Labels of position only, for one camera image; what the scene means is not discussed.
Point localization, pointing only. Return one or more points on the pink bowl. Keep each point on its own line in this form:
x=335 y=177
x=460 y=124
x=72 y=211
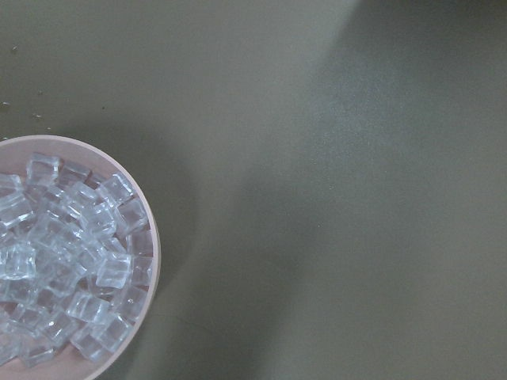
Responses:
x=69 y=364

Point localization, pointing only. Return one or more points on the clear ice cubes pile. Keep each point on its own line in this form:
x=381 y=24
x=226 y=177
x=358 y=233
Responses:
x=75 y=261

